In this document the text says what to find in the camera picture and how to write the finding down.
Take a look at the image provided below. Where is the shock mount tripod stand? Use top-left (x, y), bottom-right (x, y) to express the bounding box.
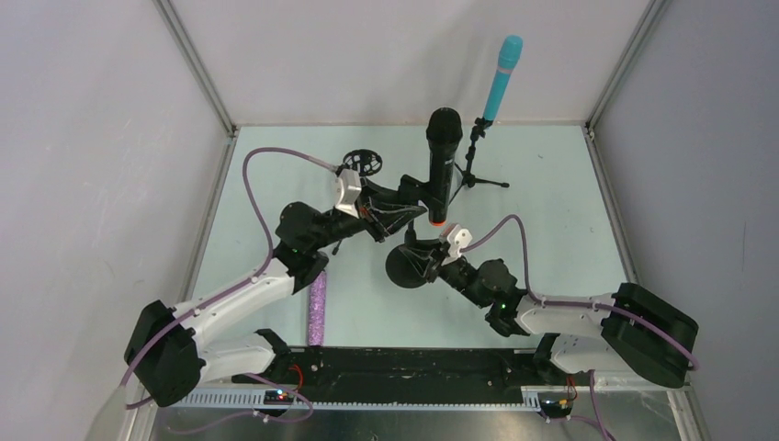
top-left (331, 149), bottom-right (385, 255)

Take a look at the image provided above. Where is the black microphone orange tip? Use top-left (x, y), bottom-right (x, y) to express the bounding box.
top-left (425, 107), bottom-right (463, 225)

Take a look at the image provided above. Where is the purple glitter microphone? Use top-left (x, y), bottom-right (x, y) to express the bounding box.
top-left (306, 271), bottom-right (327, 346)

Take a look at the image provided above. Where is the clip tripod mic stand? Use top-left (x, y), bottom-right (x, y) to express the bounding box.
top-left (450, 117), bottom-right (511, 205)

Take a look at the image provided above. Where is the light blue microphone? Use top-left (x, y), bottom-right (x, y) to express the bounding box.
top-left (482, 35), bottom-right (524, 122)

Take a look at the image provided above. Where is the round base mic stand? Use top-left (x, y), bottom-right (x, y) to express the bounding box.
top-left (385, 175), bottom-right (451, 288)

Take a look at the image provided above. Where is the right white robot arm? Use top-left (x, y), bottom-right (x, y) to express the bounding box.
top-left (385, 240), bottom-right (699, 389)

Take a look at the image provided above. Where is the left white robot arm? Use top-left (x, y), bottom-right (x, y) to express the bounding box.
top-left (124, 182), bottom-right (428, 407)

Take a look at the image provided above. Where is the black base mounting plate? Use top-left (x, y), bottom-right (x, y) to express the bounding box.
top-left (262, 346), bottom-right (568, 403)

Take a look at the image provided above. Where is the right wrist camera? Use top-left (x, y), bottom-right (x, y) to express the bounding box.
top-left (440, 222), bottom-right (472, 266)

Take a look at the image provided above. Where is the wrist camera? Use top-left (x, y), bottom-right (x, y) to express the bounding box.
top-left (440, 222), bottom-right (472, 266)
top-left (333, 169), bottom-right (362, 219)

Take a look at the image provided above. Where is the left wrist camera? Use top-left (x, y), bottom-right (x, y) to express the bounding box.
top-left (333, 169), bottom-right (362, 219)

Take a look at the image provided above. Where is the slotted cable duct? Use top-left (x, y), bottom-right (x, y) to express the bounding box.
top-left (171, 388), bottom-right (541, 412)

